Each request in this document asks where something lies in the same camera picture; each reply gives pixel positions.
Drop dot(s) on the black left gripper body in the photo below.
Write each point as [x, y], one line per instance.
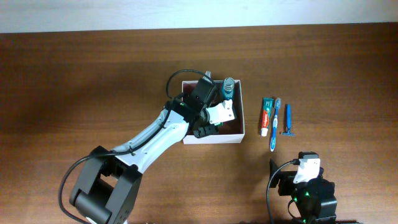
[205, 130]

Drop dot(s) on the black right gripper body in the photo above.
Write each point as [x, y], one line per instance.
[274, 173]

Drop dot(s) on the teal mouthwash bottle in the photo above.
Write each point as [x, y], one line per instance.
[227, 89]

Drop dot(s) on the clear pump soap bottle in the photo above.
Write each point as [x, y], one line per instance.
[207, 76]

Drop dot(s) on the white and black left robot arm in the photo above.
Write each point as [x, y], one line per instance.
[108, 184]

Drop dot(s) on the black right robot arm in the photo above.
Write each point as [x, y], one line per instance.
[316, 202]

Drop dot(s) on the white cardboard box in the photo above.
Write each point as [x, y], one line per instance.
[231, 131]

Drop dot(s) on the blue disposable razor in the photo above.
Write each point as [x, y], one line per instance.
[288, 122]

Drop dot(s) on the toothpaste tube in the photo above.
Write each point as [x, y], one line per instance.
[267, 104]

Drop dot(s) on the blue white toothbrush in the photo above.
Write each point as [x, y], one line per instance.
[277, 105]

